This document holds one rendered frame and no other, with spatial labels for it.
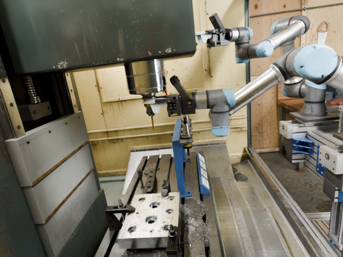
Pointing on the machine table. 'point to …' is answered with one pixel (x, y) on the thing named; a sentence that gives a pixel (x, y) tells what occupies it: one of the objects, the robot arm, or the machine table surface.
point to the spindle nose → (145, 76)
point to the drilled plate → (127, 238)
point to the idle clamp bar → (150, 181)
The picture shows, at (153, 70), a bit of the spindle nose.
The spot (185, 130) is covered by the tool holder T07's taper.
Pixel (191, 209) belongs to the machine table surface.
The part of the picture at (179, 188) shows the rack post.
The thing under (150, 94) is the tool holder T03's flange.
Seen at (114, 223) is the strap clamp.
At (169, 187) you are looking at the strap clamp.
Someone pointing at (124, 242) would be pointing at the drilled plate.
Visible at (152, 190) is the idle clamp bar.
